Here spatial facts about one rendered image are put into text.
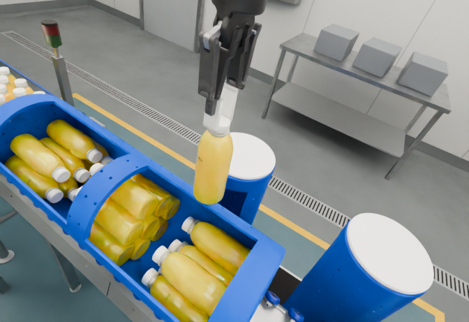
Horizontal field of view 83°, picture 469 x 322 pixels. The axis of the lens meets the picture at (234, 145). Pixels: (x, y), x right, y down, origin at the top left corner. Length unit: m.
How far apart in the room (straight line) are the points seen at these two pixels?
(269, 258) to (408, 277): 0.54
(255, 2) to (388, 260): 0.87
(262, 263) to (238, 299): 0.08
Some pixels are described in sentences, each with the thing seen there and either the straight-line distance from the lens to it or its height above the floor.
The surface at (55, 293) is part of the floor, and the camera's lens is 1.97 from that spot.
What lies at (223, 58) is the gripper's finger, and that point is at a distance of 0.41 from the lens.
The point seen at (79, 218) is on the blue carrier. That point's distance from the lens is 0.74.
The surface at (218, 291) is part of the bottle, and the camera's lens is 0.65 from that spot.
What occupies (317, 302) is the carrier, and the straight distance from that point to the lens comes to 1.23.
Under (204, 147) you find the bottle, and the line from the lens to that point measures 0.50.
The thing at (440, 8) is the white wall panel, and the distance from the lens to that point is 3.56.
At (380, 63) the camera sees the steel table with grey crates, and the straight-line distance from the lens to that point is 2.88.
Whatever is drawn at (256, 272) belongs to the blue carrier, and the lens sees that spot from 0.58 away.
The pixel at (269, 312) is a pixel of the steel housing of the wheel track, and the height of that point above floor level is 0.93.
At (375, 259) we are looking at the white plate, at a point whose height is 1.04.
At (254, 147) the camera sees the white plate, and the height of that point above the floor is 1.04.
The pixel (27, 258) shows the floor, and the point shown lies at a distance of 2.13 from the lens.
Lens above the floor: 1.75
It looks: 39 degrees down
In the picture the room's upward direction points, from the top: 14 degrees clockwise
